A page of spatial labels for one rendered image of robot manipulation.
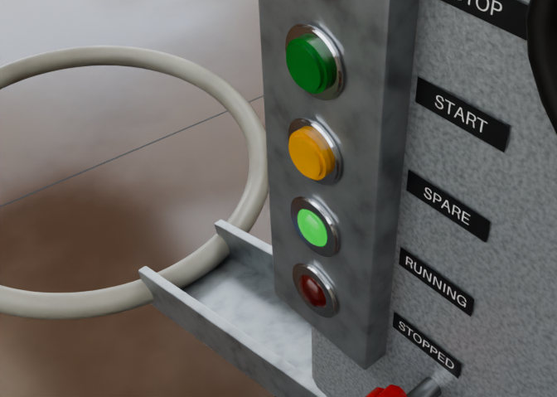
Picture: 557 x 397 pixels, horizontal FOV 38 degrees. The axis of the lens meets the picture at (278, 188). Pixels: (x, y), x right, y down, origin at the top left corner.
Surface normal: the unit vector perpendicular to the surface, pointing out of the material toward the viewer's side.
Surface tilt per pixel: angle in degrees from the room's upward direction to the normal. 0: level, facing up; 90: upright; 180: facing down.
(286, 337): 16
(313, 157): 90
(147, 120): 0
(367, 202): 90
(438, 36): 90
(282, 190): 90
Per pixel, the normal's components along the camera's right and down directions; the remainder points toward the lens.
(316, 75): -0.75, 0.47
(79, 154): -0.04, -0.73
